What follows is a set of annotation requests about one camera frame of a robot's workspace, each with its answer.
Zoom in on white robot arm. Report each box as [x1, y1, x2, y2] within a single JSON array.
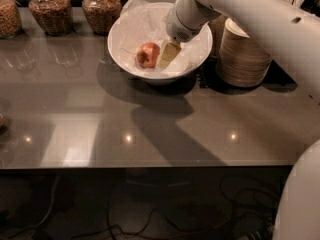
[[166, 0, 320, 240]]

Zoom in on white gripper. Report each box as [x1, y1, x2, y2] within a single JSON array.
[[157, 0, 220, 68]]

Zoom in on left glass cereal jar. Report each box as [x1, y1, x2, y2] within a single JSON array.
[[0, 0, 22, 39]]

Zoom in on rear stack of paper bowls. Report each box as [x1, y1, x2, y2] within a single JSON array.
[[208, 15, 227, 57]]

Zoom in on right glass cereal jar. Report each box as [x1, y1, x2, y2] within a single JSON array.
[[82, 0, 122, 36]]

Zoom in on stack of paper bowls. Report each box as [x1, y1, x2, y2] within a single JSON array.
[[208, 15, 227, 57], [216, 18, 272, 88]]

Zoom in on black floor cables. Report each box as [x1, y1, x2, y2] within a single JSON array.
[[0, 170, 284, 240]]

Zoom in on glass cereal jar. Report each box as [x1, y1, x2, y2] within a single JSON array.
[[28, 0, 73, 36], [82, 0, 122, 36], [0, 0, 22, 39]]

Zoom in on white bowl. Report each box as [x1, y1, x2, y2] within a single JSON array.
[[107, 2, 214, 86]]

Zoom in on middle glass cereal jar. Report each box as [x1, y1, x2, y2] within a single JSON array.
[[28, 0, 73, 36]]

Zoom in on red apple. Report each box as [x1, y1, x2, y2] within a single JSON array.
[[136, 42, 160, 68]]

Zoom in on front stack of paper bowls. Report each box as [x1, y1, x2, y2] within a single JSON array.
[[216, 18, 272, 88]]

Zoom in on white paper liner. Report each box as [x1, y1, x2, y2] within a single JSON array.
[[114, 0, 211, 79]]

